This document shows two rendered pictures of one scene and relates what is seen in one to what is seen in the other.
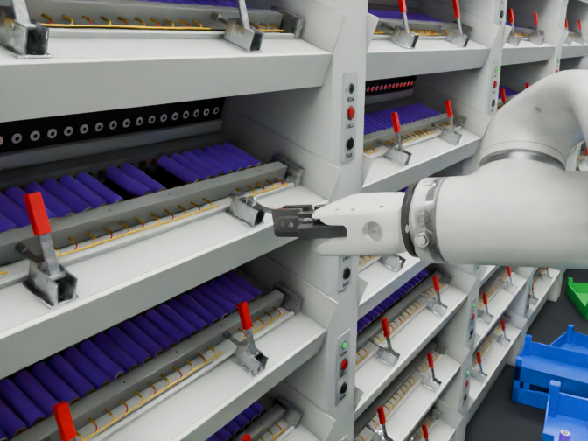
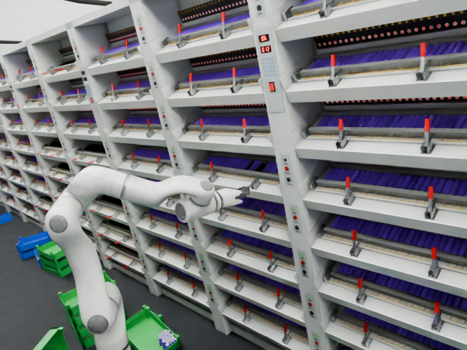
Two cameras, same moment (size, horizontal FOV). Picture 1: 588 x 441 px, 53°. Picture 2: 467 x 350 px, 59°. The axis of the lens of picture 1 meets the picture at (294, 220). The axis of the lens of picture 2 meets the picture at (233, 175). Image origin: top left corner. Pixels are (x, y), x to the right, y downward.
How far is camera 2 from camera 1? 1.86 m
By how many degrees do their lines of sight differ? 99
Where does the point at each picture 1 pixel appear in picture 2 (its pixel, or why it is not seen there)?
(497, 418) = not seen: outside the picture
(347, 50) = (281, 146)
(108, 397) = (238, 210)
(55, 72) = (203, 143)
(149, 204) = (240, 171)
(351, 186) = (295, 196)
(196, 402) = (247, 225)
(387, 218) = not seen: hidden behind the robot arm
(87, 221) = (228, 170)
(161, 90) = (222, 148)
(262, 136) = not seen: hidden behind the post
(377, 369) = (351, 296)
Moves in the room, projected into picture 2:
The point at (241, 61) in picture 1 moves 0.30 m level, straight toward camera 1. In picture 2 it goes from (238, 145) to (167, 157)
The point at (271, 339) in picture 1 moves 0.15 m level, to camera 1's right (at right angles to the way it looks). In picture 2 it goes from (278, 230) to (274, 248)
